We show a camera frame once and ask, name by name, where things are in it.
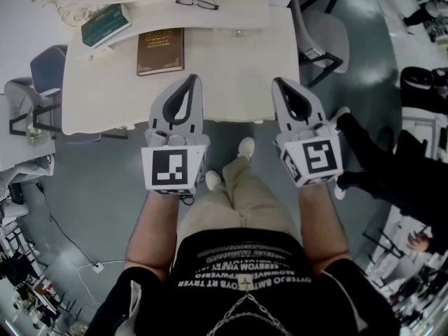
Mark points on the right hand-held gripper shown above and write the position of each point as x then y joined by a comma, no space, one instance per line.
318,157

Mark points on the white power strip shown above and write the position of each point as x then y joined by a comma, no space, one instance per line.
98,267

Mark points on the person's right white shoe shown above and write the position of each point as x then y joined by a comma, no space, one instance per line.
246,147

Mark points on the person's left forearm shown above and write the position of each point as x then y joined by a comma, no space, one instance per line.
154,229

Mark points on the cream white dressing table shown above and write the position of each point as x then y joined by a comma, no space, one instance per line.
105,96

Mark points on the white flower bunch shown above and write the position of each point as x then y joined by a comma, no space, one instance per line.
34,135

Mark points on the brown hardcover book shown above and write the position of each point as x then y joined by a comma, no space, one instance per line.
160,52

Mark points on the black framed glasses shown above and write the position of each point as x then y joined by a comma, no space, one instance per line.
204,3

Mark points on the person's right forearm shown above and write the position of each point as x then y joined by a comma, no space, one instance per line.
323,229

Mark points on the white side table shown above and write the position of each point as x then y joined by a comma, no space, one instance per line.
14,152

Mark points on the person's black printed shirt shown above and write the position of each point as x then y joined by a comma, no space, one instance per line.
210,310

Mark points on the green hardcover book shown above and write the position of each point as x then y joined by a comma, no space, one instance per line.
105,24

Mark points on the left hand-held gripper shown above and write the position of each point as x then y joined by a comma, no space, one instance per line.
168,168

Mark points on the person's beige trousers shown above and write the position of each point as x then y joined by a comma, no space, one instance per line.
245,201

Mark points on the dark blue chair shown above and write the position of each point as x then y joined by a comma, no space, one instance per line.
47,68

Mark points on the person's white shoe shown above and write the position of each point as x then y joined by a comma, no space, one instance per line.
343,112
339,192
246,147
213,178

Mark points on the person's left white shoe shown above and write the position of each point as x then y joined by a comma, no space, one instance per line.
213,178

